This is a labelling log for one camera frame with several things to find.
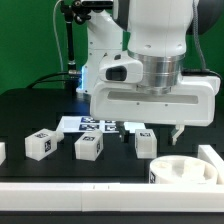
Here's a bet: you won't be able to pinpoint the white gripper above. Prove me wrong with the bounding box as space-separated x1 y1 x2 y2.
90 51 220 145

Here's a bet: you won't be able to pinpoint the white round stool seat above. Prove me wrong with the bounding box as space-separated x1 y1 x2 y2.
149 155 218 185

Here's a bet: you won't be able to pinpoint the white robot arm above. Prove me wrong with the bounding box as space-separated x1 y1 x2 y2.
90 0 224 141

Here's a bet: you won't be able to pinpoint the paper sheet with tags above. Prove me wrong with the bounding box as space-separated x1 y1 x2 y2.
55 115 148 135

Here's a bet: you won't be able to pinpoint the white part at left edge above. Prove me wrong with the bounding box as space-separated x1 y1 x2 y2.
0 142 6 165

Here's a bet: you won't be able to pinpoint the white L-shaped fence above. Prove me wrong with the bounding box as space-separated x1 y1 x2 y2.
0 145 224 212

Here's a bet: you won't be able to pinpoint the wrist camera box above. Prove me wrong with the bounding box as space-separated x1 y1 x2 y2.
99 51 143 84

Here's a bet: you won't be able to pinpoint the black cables on table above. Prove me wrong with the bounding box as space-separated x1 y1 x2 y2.
25 71 83 90

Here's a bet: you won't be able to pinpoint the white cable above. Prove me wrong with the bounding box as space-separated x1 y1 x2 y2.
52 0 66 73

